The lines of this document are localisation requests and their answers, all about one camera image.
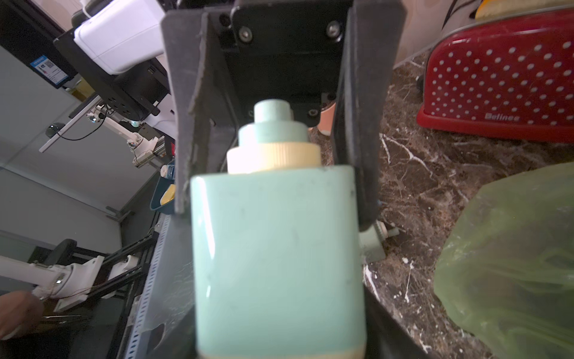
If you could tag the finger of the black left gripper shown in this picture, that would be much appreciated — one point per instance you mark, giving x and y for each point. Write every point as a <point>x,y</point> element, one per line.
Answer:
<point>203,96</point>
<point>373,31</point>

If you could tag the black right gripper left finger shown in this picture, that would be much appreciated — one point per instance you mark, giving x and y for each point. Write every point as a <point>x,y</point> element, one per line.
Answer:
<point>181,342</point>

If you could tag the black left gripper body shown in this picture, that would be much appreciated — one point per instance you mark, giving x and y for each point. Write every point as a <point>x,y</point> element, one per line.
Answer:
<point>282,50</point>

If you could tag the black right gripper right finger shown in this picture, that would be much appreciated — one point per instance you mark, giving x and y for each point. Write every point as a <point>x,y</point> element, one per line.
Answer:
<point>386,339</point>

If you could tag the light green pencil sharpener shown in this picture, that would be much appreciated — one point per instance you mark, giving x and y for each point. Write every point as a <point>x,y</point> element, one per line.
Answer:
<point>276,247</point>

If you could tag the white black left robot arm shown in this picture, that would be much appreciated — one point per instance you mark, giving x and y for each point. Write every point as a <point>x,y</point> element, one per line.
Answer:
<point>119,50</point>

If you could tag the sage green pencil sharpener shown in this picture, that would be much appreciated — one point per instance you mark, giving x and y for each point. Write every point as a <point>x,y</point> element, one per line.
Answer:
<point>372,242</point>

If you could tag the brown tape roll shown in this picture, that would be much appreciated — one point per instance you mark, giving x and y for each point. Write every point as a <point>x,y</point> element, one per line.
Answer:
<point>325,124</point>

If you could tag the green plastic bin liner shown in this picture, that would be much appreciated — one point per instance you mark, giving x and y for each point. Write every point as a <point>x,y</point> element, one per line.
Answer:
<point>505,274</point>

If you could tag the red plastic basket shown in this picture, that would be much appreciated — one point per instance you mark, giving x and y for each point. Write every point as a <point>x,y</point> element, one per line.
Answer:
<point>510,78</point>

